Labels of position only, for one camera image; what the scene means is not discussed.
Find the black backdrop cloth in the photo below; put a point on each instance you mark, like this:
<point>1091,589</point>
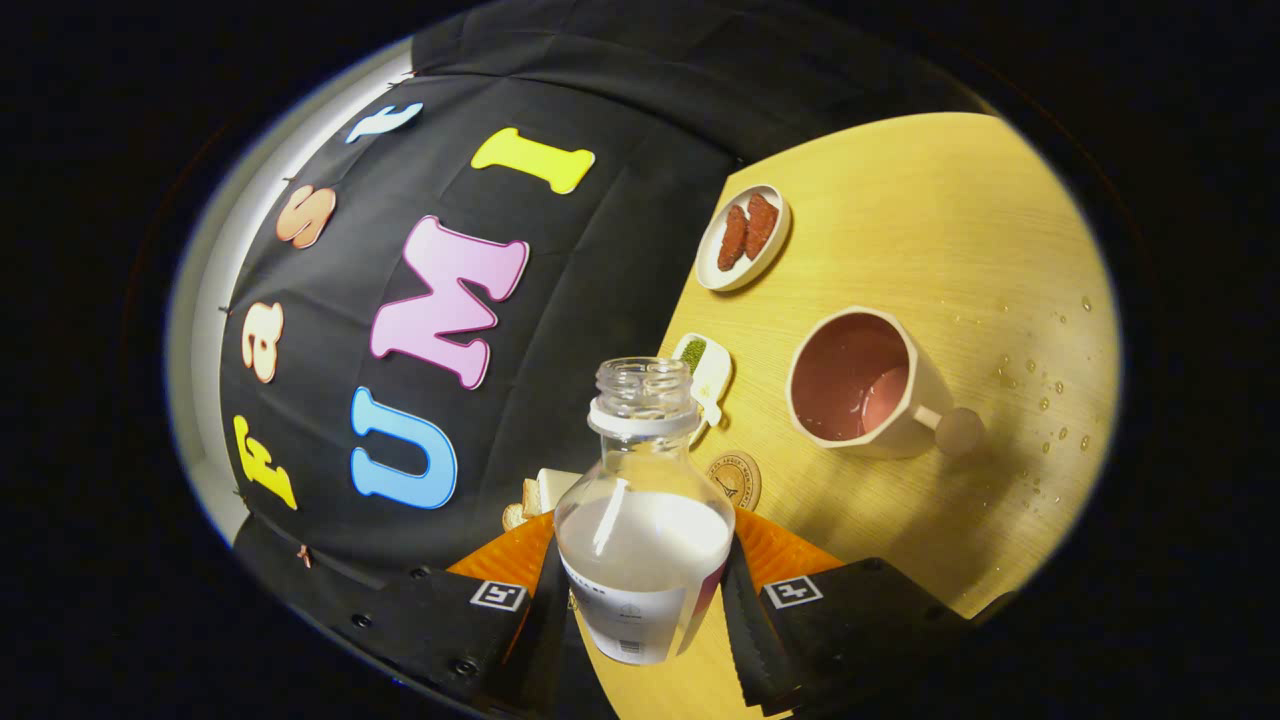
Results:
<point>600,250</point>

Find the clear juice bottle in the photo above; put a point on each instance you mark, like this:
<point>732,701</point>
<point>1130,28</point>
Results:
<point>640,545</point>

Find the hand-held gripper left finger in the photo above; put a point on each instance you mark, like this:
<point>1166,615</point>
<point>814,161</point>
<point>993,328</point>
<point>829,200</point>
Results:
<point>430,630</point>

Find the round cork coaster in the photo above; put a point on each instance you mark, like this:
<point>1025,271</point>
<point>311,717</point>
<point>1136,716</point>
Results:
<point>735,478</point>

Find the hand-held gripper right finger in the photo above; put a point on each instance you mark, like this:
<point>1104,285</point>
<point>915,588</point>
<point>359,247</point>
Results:
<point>860,620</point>

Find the red-brown food piece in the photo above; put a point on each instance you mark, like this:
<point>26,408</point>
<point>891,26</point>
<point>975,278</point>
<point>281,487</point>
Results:
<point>732,238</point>
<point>761,226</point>

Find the white oval plate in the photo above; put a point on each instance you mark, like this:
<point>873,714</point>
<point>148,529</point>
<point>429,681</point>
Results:
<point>712,264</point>

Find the white divided bean dish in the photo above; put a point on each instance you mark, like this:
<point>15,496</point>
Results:
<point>713,375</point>

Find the white toaster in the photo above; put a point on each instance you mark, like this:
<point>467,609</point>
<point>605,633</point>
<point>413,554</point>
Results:
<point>556,487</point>

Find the wooden table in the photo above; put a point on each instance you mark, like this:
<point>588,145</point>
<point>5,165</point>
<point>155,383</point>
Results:
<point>900,220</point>

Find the toast bread slice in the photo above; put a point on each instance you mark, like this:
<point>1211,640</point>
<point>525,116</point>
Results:
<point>531,497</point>
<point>513,516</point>

